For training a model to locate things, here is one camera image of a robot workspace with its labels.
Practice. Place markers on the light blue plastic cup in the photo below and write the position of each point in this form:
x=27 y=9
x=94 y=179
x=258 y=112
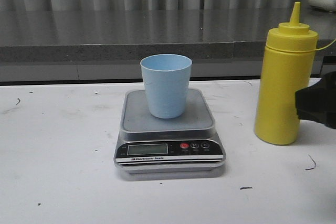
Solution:
x=166 y=78

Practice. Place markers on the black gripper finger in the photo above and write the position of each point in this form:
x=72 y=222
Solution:
x=317 y=102

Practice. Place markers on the grey stone counter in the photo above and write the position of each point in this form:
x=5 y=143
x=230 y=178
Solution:
x=107 y=46

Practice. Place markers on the yellow squeeze bottle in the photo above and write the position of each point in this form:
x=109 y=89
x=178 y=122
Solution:
x=288 y=58

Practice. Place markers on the silver electronic kitchen scale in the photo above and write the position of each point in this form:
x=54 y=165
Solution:
x=187 y=143

